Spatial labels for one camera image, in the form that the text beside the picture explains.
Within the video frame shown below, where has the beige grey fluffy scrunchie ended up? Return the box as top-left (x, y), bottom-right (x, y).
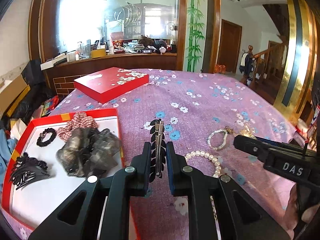
top-left (56, 128), bottom-right (105, 180)

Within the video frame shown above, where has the red jewelry box tray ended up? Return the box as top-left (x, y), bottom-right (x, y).
top-left (0, 108), bottom-right (137, 240)

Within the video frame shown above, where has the gold bow ornament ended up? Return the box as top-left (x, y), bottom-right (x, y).
top-left (236, 122), bottom-right (258, 139)

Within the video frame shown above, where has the black hair tie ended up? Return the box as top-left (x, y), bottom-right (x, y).
top-left (36, 128), bottom-right (56, 147)

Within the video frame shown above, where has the red checked scrunchie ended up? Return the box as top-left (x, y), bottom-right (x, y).
top-left (58, 112), bottom-right (99, 140)

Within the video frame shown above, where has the wooden staircase railing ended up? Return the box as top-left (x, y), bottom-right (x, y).
top-left (247, 39), bottom-right (288, 92)

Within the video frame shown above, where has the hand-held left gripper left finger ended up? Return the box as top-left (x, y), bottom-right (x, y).
top-left (28, 141), bottom-right (153, 240)

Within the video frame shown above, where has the clear glass jar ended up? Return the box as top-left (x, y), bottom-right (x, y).
top-left (79, 40), bottom-right (91, 60)

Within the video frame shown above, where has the person's right hand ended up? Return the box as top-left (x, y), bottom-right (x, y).
top-left (285, 184), bottom-right (320, 232)

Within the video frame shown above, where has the large white pearl bracelet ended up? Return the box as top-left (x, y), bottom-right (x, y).
top-left (184, 150), bottom-right (223, 178)

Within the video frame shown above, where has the brown wooden door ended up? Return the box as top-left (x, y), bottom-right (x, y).
top-left (219, 19), bottom-right (242, 73)

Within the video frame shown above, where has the small white bead bracelet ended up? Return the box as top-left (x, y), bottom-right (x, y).
top-left (207, 128), bottom-right (235, 151)

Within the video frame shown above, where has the colourful toy box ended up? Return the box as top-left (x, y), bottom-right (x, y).
top-left (41, 95), bottom-right (60, 117)

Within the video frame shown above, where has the black plastic bag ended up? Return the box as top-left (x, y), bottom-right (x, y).
top-left (21, 59), bottom-right (52, 110)

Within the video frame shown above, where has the hanging dark jacket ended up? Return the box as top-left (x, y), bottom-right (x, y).
top-left (239, 52), bottom-right (253, 73)

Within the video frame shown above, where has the green bamboo wall painting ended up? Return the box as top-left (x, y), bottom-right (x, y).
top-left (185, 0), bottom-right (207, 72)

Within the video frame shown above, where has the red floral box lid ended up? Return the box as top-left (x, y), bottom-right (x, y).
top-left (74, 67), bottom-right (150, 104)

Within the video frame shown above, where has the black hair claw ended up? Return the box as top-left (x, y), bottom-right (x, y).
top-left (8, 152), bottom-right (49, 191)

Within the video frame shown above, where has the red cartoon gift box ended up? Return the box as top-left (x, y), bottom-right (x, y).
top-left (110, 31), bottom-right (125, 53)

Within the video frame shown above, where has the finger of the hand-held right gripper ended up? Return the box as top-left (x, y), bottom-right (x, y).
top-left (233, 134), bottom-right (273, 162)

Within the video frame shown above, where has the dark stuffed doll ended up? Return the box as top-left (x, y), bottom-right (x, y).
top-left (138, 34), bottom-right (167, 53)

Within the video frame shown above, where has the gold wall pillar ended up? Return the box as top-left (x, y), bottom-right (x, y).
top-left (272, 0), bottom-right (320, 122)

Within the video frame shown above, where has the white flat box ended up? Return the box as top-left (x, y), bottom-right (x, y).
top-left (41, 57), bottom-right (68, 71)

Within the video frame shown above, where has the purple floral tablecloth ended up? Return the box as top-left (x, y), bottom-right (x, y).
top-left (0, 69), bottom-right (302, 240)

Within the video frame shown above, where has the black leaf hair clip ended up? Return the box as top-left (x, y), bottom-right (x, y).
top-left (149, 119), bottom-right (167, 183)

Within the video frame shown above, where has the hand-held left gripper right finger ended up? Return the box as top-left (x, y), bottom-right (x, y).
top-left (165, 141), bottom-right (288, 240)

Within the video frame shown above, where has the brown cardboard sheet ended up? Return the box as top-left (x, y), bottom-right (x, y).
top-left (0, 75), bottom-right (28, 117)

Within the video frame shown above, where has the blue cloth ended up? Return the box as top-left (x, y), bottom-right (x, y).
top-left (0, 128), bottom-right (18, 172)

